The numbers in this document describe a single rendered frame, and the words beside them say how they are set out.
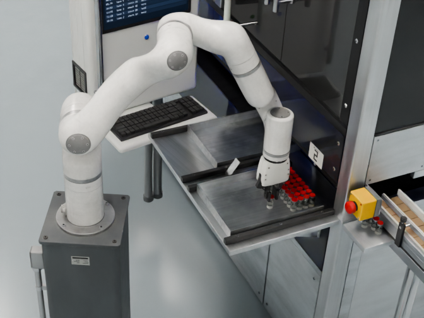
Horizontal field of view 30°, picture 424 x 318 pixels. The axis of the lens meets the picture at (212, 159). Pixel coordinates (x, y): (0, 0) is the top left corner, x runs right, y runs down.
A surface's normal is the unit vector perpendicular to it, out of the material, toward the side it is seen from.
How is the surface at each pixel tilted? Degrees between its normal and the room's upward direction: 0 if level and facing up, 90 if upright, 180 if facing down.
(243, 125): 0
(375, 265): 90
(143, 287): 0
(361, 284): 90
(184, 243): 0
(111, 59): 90
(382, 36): 90
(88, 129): 71
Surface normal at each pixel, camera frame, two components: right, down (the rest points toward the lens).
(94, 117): 0.28, 0.11
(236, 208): 0.04, -0.80
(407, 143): 0.42, 0.55
